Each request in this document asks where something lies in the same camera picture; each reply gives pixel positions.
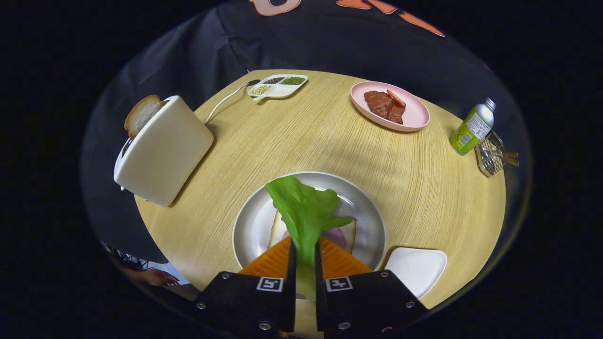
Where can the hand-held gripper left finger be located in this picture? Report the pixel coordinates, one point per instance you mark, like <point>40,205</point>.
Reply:
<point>291,273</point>

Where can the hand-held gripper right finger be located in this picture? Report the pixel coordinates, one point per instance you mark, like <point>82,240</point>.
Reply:
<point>319,273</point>

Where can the green lettuce leaf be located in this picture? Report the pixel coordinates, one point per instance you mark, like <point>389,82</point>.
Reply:
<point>306,212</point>

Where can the white bread slice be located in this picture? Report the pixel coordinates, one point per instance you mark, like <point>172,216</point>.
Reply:
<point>141,115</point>

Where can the toast slice with crust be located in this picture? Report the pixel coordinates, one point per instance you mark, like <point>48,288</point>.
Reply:
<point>347,230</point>

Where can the large white round plate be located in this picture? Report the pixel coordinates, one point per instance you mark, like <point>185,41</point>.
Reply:
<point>254,221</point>

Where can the small white dish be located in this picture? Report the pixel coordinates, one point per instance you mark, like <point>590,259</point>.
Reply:
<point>417,268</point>

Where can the white toaster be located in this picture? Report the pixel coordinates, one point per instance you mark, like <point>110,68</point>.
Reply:
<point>165,150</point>

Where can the brown meat piece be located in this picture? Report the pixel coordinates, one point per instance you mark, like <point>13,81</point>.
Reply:
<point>381,106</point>

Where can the white divided tray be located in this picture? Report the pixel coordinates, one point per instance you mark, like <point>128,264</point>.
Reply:
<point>280,91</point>

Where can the pile of yellow beans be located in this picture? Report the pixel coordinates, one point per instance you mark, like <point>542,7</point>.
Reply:
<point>261,90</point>

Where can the pink plate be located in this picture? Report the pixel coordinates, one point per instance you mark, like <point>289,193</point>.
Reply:
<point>417,115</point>

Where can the red sausage slice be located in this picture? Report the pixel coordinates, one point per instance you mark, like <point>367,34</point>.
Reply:
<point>395,98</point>

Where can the pile of green beans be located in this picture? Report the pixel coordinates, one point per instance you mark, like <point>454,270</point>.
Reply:
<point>293,81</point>

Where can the pile of brown beans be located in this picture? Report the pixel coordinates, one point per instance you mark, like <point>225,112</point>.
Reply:
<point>274,80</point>

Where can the green label bottle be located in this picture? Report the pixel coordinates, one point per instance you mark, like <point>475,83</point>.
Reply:
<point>471,129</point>

